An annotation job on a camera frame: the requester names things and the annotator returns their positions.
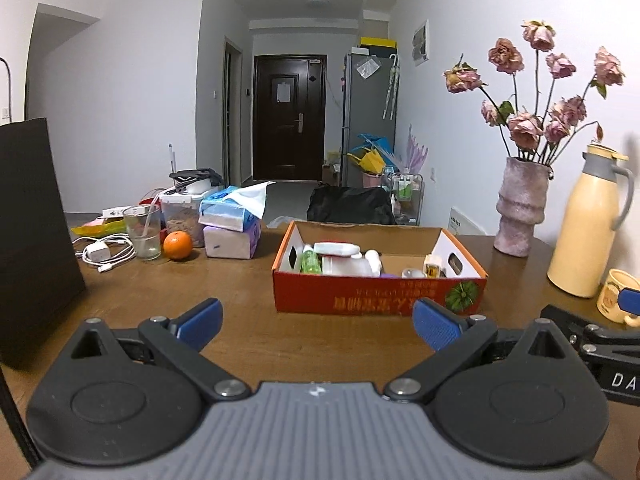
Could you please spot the glass cup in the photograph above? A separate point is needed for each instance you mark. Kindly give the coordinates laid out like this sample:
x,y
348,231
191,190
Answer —
x,y
142,230

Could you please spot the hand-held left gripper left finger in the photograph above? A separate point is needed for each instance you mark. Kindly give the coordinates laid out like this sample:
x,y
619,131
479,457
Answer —
x,y
200,322

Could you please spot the yellow box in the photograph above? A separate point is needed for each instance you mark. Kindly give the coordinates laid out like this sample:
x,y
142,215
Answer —
x,y
377,42

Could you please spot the grey refrigerator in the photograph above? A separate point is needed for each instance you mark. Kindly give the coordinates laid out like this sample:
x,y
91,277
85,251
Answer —
x,y
367,110

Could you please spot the cardboard box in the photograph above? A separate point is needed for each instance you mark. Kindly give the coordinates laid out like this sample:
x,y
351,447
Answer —
x,y
360,300

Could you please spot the folded clear umbrella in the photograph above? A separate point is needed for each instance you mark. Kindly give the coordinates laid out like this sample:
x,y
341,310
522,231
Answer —
x,y
392,90

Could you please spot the blue tissue pack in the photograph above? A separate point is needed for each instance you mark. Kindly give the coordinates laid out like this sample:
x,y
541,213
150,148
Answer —
x,y
225,212

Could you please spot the clear plastic bag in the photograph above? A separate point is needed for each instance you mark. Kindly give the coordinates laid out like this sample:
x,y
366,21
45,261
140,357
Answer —
x,y
367,67

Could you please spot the pink bin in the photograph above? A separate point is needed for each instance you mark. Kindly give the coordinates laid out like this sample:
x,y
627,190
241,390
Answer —
x,y
372,180

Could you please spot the white plastic bag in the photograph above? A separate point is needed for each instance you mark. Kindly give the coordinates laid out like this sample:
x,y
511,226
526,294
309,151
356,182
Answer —
x,y
280,221

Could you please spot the clear food container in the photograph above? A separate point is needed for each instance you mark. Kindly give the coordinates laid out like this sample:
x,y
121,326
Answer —
x,y
182,220

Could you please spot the white plastic box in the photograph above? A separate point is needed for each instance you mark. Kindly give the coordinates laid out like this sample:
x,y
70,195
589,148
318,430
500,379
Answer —
x,y
345,266

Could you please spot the orange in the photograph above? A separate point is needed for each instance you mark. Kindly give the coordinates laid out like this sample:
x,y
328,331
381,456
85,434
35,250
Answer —
x,y
177,246

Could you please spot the purple tissue pack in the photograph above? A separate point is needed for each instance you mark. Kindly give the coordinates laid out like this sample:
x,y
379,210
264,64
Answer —
x,y
230,245

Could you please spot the pink textured vase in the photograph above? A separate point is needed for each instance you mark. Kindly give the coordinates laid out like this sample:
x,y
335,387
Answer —
x,y
520,205

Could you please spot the yellow mug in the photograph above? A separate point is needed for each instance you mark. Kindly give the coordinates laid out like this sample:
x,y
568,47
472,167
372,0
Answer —
x,y
612,300

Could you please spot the white flat box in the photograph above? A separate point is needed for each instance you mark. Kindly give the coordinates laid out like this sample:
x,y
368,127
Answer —
x,y
117,211

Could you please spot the white paper sheet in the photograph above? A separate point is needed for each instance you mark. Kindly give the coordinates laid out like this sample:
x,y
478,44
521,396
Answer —
x,y
283,91

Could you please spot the dark brown door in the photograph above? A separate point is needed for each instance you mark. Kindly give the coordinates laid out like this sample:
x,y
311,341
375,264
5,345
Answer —
x,y
287,125

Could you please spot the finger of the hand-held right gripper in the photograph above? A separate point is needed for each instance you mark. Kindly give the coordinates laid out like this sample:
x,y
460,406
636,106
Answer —
x,y
595,340
631,302

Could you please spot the black paper bag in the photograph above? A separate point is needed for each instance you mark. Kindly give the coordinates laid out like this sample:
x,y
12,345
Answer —
x,y
30,235

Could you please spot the metal trolley cart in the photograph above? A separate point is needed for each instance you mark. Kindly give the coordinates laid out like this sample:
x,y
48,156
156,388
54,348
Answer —
x,y
407,195

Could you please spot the white plastic bottle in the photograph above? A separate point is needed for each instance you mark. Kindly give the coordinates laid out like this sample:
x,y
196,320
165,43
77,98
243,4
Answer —
x,y
372,262

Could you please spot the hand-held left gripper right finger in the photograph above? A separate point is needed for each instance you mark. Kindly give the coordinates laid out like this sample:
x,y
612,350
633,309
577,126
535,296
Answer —
x,y
437,322

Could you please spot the red and white lint brush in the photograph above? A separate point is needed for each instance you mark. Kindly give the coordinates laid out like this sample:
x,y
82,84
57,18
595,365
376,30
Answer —
x,y
335,249

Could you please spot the green spray bottle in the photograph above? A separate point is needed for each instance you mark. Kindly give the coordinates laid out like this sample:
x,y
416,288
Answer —
x,y
311,262

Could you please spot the purple ridged cap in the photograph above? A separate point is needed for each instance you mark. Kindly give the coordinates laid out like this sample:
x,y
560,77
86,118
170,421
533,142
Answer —
x,y
390,275

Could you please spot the yellow thermos jug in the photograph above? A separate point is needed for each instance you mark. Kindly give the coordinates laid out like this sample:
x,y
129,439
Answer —
x,y
580,230

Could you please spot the bunch of dried pink roses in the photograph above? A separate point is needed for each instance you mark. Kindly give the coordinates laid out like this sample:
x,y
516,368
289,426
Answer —
x,y
525,127

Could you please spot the yellow bag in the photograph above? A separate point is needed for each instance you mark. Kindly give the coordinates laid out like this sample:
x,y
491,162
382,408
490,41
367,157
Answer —
x,y
371,160

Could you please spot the yellow packet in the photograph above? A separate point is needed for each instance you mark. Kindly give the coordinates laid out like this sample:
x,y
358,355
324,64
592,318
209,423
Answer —
x,y
97,229

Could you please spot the black cloth pile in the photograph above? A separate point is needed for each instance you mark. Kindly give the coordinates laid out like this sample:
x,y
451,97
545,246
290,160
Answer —
x,y
197,176

